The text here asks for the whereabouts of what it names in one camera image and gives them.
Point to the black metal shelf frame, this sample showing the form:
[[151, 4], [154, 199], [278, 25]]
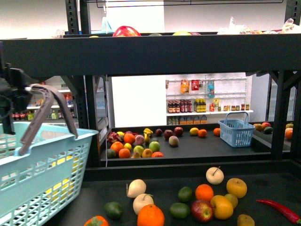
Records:
[[278, 54]]

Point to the green lime centre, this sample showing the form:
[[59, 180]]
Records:
[[185, 194]]

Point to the orange persimmon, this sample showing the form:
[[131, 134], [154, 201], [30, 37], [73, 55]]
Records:
[[97, 221]]

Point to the white asian pear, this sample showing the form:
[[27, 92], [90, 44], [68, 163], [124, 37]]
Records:
[[214, 175]]

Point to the far bananas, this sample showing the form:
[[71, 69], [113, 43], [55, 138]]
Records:
[[147, 135]]

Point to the white peach upper left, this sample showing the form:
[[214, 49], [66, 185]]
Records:
[[135, 188]]

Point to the brown kiwi upper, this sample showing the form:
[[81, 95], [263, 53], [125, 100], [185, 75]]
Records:
[[233, 199]]

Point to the brown kiwi lower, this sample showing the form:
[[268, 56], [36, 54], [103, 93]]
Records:
[[245, 220]]

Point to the red apple top shelf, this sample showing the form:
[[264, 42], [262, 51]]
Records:
[[126, 31]]

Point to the red yellow apple centre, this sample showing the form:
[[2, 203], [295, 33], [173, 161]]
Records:
[[202, 211]]

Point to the large orange left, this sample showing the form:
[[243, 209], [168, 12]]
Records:
[[151, 215]]

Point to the yellow orange apple centre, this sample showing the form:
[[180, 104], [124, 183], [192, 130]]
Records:
[[222, 207]]

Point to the white peach lower left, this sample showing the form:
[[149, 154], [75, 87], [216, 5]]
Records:
[[142, 200]]

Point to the small orange centre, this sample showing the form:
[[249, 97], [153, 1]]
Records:
[[204, 192]]

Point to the white back wall shelf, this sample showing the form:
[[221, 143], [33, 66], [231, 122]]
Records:
[[207, 97]]

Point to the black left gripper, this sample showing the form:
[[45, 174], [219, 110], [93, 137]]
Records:
[[13, 95]]

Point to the far orange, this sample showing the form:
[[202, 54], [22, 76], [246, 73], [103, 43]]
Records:
[[202, 133]]

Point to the far peach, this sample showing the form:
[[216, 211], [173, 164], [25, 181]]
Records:
[[173, 141]]

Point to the brown kiwi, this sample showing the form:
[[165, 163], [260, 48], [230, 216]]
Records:
[[233, 199], [245, 220]]

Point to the far dragon fruit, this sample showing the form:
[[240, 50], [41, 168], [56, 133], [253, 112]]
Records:
[[113, 137]]

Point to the dark green lime left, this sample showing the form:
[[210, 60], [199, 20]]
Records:
[[114, 210]]

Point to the golden apple back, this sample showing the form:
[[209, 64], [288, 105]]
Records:
[[236, 187]]

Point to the green avocado centre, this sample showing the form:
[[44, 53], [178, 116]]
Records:
[[179, 210]]

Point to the red chili pepper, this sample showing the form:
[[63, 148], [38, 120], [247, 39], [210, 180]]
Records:
[[285, 211]]

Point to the yellow lemon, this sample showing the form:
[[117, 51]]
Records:
[[194, 131], [65, 175]]

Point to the white peach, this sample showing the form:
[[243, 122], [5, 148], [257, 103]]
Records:
[[142, 200], [135, 188]]

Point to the far green apple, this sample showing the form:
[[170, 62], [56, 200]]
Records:
[[154, 146]]

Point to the light blue shopping basket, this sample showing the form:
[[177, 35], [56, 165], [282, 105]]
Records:
[[24, 179]]

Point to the far dark red apple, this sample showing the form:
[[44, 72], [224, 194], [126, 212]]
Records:
[[178, 131]]

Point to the small blue basket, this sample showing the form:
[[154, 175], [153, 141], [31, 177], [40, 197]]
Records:
[[236, 132]]

